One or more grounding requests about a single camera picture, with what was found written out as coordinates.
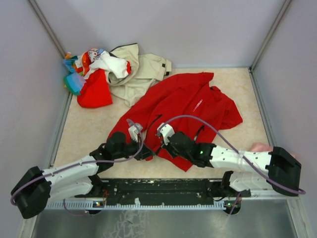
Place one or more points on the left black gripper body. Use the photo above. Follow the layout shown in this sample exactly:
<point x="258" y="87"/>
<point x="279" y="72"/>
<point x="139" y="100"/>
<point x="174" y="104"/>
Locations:
<point x="133" y="148"/>

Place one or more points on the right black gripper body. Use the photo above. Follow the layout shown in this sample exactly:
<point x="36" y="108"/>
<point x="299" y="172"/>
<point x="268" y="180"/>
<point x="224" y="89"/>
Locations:
<point x="171" y="149"/>

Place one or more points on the red zip jacket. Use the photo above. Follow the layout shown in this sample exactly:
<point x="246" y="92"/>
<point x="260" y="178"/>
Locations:
<point x="180" y="94"/>

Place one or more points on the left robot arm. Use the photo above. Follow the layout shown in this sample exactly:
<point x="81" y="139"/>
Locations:
<point x="39" y="188"/>

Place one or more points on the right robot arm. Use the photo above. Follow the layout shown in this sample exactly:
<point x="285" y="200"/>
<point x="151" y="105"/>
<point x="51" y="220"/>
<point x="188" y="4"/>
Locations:
<point x="275" y="170"/>

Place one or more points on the beige jacket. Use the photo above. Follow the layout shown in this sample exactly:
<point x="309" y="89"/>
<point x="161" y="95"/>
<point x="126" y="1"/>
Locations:
<point x="146" y="71"/>

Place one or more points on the red cloth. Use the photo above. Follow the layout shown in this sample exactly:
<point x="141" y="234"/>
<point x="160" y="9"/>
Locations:
<point x="95" y="92"/>

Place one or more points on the pink cloth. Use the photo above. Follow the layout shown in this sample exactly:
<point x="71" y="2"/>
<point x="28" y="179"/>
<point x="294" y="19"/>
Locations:
<point x="261" y="148"/>

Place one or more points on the colourful striped cloth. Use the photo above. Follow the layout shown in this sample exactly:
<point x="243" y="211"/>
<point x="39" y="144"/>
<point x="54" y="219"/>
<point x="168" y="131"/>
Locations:
<point x="74" y="81"/>

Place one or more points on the white printed shirt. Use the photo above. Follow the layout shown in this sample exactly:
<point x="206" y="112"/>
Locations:
<point x="95" y="59"/>

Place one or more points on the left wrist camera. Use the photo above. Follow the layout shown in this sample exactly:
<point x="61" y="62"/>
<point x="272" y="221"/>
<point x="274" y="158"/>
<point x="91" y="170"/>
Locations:
<point x="135" y="132"/>

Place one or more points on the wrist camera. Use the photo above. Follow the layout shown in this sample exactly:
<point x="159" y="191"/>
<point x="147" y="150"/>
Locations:
<point x="135" y="132"/>
<point x="165" y="131"/>

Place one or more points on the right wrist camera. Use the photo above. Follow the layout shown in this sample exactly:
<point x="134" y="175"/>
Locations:
<point x="165" y="131"/>

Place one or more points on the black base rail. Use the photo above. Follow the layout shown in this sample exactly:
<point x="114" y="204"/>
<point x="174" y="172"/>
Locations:
<point x="173" y="192"/>

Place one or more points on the aluminium frame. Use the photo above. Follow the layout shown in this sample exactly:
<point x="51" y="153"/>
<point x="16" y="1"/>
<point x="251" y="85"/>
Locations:
<point x="263" y="54"/>

